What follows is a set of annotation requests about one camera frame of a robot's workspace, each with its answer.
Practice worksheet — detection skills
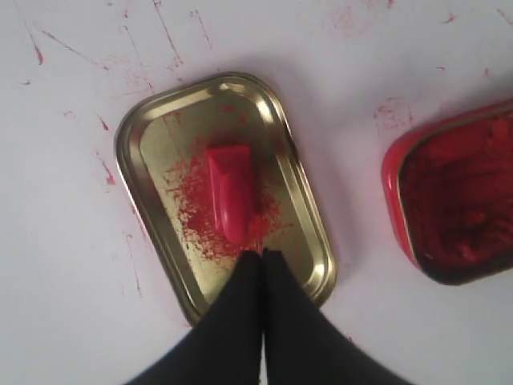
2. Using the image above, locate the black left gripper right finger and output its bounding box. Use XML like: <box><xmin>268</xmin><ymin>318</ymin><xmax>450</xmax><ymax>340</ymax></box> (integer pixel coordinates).
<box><xmin>262</xmin><ymin>249</ymin><xmax>405</xmax><ymax>384</ymax></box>

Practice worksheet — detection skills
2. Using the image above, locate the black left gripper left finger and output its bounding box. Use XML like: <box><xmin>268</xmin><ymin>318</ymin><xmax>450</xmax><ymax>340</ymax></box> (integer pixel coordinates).
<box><xmin>128</xmin><ymin>251</ymin><xmax>262</xmax><ymax>384</ymax></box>

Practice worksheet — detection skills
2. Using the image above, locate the red plastic stamp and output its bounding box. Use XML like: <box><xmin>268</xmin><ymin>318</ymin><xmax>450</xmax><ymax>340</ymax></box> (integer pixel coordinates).
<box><xmin>204</xmin><ymin>144</ymin><xmax>256</xmax><ymax>245</ymax></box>

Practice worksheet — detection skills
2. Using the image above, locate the red ink paste tin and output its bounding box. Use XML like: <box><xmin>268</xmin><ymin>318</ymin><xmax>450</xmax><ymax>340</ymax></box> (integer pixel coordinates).
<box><xmin>381</xmin><ymin>100</ymin><xmax>512</xmax><ymax>286</ymax></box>

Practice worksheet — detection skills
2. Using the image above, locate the gold metal tin lid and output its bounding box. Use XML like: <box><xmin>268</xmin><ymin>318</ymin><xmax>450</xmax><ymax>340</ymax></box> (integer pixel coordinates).
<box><xmin>115</xmin><ymin>72</ymin><xmax>337</xmax><ymax>323</ymax></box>

